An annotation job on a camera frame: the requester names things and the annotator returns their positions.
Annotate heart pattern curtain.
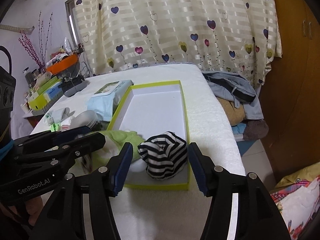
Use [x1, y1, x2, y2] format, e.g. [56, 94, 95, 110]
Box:
[74, 0, 282, 86]

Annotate stack of green boxes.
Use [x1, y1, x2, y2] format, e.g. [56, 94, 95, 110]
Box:
[27, 76, 63, 116]

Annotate black white striped sock ball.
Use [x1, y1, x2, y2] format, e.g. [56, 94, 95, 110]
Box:
[138, 131, 188, 180]

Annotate colourful bag on floor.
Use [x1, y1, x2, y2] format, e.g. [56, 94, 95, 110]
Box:
[270, 163, 319, 239]

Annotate grey lidded plastic container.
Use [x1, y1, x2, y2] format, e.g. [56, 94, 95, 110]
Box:
[71, 110, 98, 128]

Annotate green shallow cardboard box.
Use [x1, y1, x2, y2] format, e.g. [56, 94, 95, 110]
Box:
[107, 80, 190, 191]

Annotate pile of clothes on chair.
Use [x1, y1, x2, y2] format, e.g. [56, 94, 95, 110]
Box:
[203, 71, 269, 141]

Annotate white green sock pair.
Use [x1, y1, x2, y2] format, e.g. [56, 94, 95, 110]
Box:
[44, 113, 55, 126]

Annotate grey sock pair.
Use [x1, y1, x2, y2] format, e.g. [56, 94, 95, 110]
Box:
[51, 107, 70, 124]

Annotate wet wipes pack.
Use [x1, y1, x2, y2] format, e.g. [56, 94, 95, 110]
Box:
[87, 80, 133, 122]

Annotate green rabbit towel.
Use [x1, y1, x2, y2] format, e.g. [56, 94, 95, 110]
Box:
[69, 131, 144, 176]

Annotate orange tray with clutter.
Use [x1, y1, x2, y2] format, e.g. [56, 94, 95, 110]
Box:
[47, 53, 78, 75]

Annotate wooden wardrobe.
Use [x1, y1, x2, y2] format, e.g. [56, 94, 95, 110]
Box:
[260, 0, 319, 180]

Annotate person's left hand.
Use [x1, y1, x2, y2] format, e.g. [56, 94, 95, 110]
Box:
[1, 196, 43, 226]

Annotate grey black device with cables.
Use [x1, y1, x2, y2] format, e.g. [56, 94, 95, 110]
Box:
[58, 74, 89, 98]

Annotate purple dried flower branches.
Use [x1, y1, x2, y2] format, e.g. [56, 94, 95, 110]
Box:
[18, 12, 53, 69]

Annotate green microfiber cloth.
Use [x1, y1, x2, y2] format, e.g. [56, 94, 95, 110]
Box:
[50, 123, 70, 132]

